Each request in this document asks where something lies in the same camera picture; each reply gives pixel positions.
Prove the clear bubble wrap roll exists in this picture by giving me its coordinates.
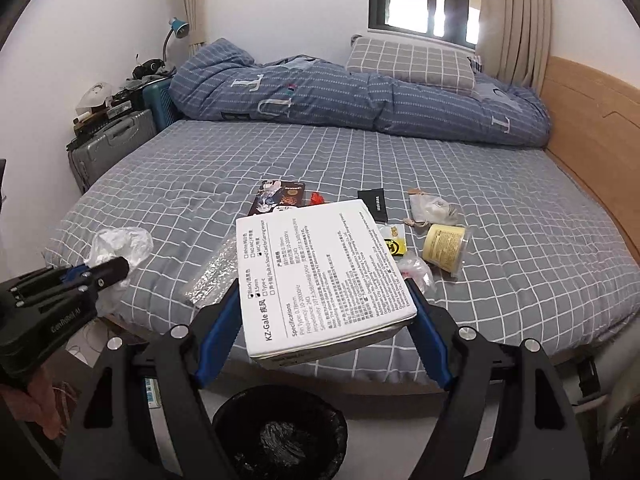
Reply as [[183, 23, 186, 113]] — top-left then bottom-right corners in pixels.
[[181, 233, 238, 309]]

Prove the white tissue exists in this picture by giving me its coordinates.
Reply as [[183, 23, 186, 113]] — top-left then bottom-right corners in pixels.
[[85, 228, 153, 318]]

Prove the clear pink plastic wrapper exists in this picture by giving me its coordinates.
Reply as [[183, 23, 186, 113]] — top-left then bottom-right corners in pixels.
[[396, 252, 436, 295]]

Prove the white product box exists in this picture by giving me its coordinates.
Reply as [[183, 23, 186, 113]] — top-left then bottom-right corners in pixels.
[[235, 200, 416, 368]]

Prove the black packet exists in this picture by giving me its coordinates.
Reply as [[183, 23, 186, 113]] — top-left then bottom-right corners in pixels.
[[357, 188, 388, 223]]

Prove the yellow white snack wrapper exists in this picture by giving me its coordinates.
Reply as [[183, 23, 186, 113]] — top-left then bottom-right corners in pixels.
[[376, 223, 407, 257]]

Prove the black lined trash bin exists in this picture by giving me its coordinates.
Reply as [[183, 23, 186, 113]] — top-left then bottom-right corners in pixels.
[[212, 385, 348, 480]]

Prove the person's left hand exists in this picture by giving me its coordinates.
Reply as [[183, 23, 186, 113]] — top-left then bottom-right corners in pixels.
[[0, 366, 62, 440]]

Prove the cream round cup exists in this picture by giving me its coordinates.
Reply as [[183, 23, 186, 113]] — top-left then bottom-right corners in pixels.
[[422, 224, 472, 276]]

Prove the grey suitcase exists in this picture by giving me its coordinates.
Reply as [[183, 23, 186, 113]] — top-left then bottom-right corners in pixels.
[[66, 110, 157, 194]]

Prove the grey checked bed sheet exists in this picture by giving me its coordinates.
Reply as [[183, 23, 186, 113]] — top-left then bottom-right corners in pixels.
[[43, 120, 639, 354]]

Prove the crumpled clear plastic wrapper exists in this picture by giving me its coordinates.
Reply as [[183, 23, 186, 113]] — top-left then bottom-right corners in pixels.
[[402, 188, 459, 229]]

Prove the brown anime snack box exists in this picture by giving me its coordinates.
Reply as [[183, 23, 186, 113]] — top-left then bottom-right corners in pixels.
[[248, 179, 306, 216]]

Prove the red plastic bag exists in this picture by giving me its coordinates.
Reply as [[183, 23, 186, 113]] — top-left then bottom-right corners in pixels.
[[309, 192, 326, 206]]

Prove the clutter pile on suitcases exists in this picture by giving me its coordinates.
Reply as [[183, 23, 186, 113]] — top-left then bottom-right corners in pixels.
[[73, 58, 176, 139]]

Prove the blue striped duvet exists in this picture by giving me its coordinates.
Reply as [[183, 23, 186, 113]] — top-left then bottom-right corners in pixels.
[[169, 38, 551, 148]]

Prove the blue desk lamp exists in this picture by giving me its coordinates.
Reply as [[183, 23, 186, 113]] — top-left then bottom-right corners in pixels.
[[162, 18, 190, 62]]

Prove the grey checked pillow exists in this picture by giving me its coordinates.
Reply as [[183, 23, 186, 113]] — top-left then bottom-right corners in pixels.
[[345, 36, 475, 96]]

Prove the wooden headboard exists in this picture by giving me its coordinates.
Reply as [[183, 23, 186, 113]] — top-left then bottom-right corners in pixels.
[[541, 56, 640, 258]]

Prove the beige curtain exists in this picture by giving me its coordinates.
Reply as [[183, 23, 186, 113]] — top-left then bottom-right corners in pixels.
[[475, 0, 552, 93]]

